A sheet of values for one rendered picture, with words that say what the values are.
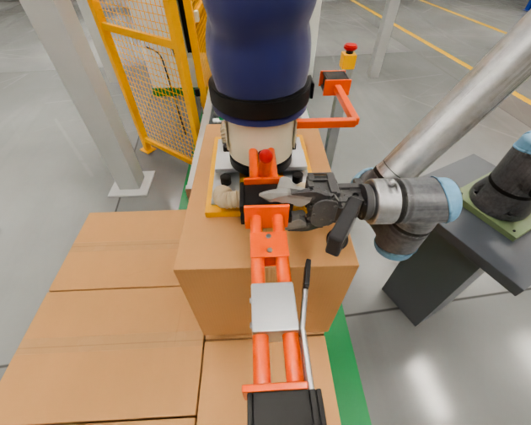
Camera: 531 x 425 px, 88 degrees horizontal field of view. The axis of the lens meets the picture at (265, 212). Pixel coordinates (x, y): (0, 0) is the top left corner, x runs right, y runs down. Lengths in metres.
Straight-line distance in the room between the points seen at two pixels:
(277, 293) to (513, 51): 0.58
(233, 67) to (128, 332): 0.88
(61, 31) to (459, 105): 1.79
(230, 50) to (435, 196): 0.45
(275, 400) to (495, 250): 0.95
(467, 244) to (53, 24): 2.06
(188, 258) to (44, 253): 1.74
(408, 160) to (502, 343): 1.43
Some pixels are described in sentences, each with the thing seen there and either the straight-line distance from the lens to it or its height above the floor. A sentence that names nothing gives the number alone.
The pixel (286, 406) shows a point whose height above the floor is 1.13.
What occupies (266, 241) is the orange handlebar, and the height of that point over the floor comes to 1.12.
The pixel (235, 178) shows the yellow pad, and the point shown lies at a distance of 0.75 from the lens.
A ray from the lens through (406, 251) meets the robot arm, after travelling 0.68.
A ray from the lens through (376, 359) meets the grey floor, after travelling 1.63.
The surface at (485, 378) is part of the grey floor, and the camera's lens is 1.84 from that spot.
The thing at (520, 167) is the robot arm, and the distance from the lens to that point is 1.14.
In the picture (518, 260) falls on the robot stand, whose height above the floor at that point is 0.75.
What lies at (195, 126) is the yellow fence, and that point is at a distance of 2.03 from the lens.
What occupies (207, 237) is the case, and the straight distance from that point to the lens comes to 0.65.
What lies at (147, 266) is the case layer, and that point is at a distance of 1.20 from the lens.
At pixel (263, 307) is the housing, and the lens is 0.39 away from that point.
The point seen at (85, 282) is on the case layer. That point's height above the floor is 0.54.
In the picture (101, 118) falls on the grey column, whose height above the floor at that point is 0.62.
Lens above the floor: 1.48
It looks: 47 degrees down
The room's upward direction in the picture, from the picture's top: straight up
